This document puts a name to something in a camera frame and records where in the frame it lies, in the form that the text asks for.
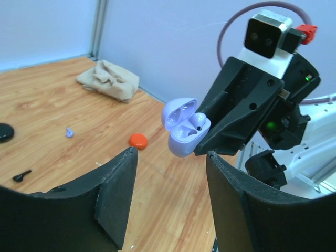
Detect black earbud upper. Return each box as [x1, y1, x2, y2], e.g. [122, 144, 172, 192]
[12, 170, 32, 183]

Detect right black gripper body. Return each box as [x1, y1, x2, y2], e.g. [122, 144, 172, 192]
[258, 54, 321, 150]

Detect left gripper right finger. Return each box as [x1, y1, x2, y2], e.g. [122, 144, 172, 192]
[206, 152, 335, 251]

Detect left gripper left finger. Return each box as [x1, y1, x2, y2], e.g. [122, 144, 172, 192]
[1, 148, 138, 251]

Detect aluminium frame post right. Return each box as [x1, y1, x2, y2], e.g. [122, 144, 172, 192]
[88, 0, 108, 60]

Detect purple earbud charging case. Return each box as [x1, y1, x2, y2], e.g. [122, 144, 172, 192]
[161, 98, 211, 158]

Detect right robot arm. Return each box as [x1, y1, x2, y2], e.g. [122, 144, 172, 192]
[194, 54, 335, 199]

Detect purple earbud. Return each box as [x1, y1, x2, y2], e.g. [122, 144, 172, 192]
[189, 112, 207, 131]
[66, 127, 74, 138]

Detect black round charging case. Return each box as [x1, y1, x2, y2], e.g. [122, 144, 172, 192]
[0, 123, 15, 143]

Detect orange earbud charging case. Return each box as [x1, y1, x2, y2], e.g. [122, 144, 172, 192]
[129, 133, 148, 150]

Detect beige cloth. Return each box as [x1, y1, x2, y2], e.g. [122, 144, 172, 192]
[76, 60, 140, 103]

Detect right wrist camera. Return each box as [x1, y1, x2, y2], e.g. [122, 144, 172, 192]
[238, 9, 301, 79]

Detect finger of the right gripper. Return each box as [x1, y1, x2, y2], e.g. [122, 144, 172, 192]
[194, 81, 284, 155]
[197, 57, 278, 128]

